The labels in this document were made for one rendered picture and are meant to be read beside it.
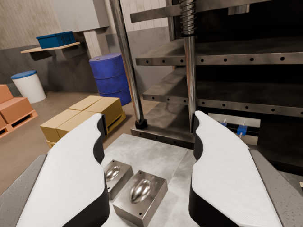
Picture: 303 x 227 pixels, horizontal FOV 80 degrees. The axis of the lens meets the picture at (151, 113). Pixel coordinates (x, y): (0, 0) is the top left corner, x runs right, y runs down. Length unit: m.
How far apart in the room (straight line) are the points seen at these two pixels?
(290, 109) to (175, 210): 0.70
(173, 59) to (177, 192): 0.70
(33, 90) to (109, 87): 2.46
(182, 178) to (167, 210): 0.18
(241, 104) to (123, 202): 0.75
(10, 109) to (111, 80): 1.98
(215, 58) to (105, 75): 2.72
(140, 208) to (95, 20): 3.47
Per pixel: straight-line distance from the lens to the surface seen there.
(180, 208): 0.86
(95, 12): 3.84
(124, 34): 1.17
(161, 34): 3.53
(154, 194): 0.82
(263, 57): 0.98
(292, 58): 0.99
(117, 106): 3.06
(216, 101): 1.09
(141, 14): 1.18
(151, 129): 1.33
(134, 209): 0.80
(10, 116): 4.33
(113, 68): 3.48
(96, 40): 3.98
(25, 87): 5.47
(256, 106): 1.07
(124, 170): 0.96
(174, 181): 0.94
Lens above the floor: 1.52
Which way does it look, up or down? 28 degrees down
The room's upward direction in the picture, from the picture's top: 10 degrees counter-clockwise
